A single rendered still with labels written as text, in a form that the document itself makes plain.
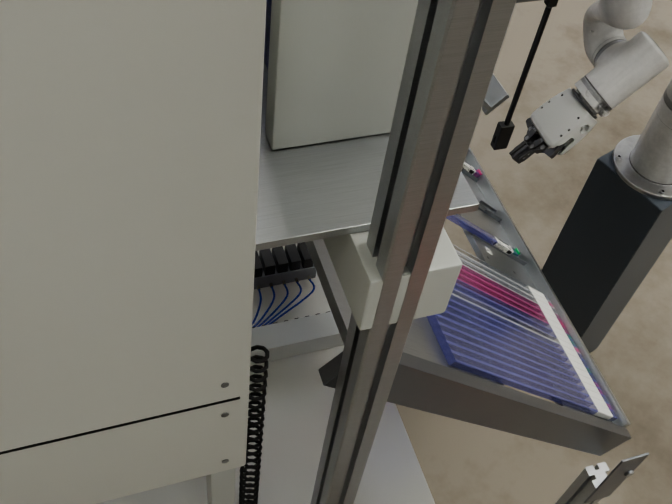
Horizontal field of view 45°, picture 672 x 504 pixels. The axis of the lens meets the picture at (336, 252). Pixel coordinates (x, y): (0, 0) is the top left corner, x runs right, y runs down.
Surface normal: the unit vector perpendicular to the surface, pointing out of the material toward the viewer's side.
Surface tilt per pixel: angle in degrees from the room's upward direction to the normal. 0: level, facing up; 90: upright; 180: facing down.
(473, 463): 0
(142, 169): 90
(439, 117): 90
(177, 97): 90
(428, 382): 90
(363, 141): 0
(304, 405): 0
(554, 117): 50
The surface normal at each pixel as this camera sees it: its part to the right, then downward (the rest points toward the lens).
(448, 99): 0.31, 0.76
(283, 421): 0.11, -0.62
